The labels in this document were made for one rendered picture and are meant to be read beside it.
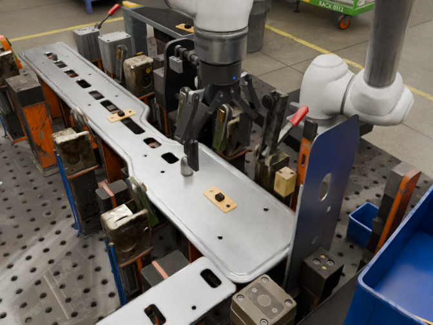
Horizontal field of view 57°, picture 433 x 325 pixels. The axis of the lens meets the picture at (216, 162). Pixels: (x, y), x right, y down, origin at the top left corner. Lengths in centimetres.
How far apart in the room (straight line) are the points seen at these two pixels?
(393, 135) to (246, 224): 242
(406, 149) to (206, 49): 250
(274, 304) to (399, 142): 253
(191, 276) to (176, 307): 7
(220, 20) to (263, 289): 43
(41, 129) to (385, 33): 113
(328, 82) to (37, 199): 109
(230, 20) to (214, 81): 11
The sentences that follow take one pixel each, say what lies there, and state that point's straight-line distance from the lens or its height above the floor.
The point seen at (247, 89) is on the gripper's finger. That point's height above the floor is 126.
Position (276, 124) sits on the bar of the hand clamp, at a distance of 88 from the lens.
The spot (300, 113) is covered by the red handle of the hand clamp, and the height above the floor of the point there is 114.
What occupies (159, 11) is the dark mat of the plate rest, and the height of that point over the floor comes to 116.
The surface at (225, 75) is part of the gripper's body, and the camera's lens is 69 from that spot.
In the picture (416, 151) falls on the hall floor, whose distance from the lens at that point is 307.
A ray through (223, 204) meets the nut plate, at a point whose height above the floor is 100.
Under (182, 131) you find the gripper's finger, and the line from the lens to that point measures 72.
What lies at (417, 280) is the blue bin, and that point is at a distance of 80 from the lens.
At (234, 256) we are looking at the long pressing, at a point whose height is 100.
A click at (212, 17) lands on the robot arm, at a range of 64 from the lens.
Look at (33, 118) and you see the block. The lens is 147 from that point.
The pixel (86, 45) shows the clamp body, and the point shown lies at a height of 101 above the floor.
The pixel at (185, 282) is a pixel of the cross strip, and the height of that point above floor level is 100.
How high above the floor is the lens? 162
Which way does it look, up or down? 38 degrees down
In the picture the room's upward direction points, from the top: straight up
